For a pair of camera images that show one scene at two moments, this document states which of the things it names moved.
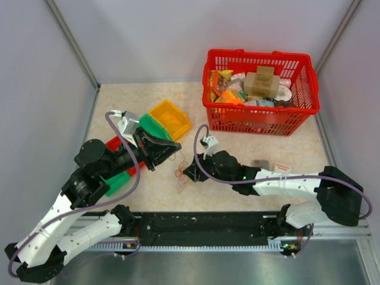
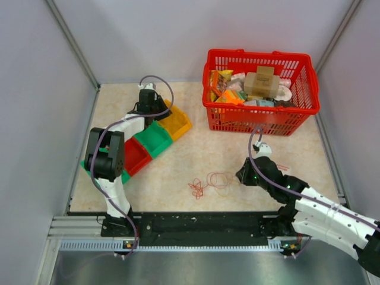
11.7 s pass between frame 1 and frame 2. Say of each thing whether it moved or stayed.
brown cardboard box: stayed
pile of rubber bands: moved
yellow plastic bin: stayed
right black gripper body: moved
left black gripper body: moved
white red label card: stayed
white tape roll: stayed
